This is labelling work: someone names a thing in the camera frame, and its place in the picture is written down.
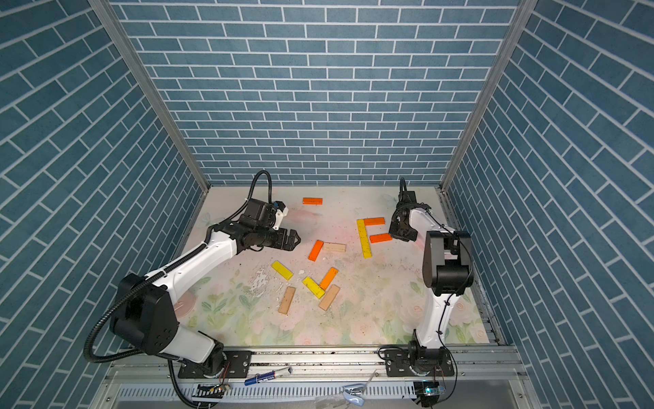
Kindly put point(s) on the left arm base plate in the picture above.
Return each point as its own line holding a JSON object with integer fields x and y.
{"x": 224, "y": 364}

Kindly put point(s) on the clear tape scraps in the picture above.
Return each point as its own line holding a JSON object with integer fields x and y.
{"x": 350, "y": 396}

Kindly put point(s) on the yellow block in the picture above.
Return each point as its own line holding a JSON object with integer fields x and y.
{"x": 362, "y": 229}
{"x": 366, "y": 247}
{"x": 282, "y": 270}
{"x": 315, "y": 288}

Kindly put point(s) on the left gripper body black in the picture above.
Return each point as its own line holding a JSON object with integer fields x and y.
{"x": 275, "y": 239}

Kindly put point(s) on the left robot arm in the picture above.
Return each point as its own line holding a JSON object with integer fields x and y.
{"x": 147, "y": 319}

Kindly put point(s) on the natural wood block lower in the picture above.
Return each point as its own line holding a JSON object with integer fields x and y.
{"x": 329, "y": 297}

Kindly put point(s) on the blue handled screwdriver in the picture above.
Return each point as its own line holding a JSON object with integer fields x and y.
{"x": 265, "y": 377}

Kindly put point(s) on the aluminium front rail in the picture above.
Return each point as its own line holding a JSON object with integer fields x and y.
{"x": 332, "y": 363}

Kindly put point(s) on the small circuit board green led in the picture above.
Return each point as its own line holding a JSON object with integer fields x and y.
{"x": 427, "y": 393}

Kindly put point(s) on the wire connector bundle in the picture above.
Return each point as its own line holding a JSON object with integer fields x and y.
{"x": 207, "y": 392}

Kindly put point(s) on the natural wood block centre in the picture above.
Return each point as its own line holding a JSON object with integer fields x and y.
{"x": 334, "y": 247}

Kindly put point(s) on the light orange block centre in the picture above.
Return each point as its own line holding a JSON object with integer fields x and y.
{"x": 327, "y": 280}

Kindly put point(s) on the natural wood block left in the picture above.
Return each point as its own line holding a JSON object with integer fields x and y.
{"x": 286, "y": 300}

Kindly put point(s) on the natural wood block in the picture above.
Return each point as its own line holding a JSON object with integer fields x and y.
{"x": 286, "y": 300}
{"x": 334, "y": 247}
{"x": 329, "y": 297}

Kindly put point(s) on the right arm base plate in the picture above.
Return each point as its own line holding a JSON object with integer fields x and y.
{"x": 402, "y": 363}

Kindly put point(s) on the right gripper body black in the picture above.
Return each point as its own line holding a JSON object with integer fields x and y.
{"x": 400, "y": 233}

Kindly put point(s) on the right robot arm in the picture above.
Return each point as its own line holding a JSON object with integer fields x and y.
{"x": 447, "y": 271}

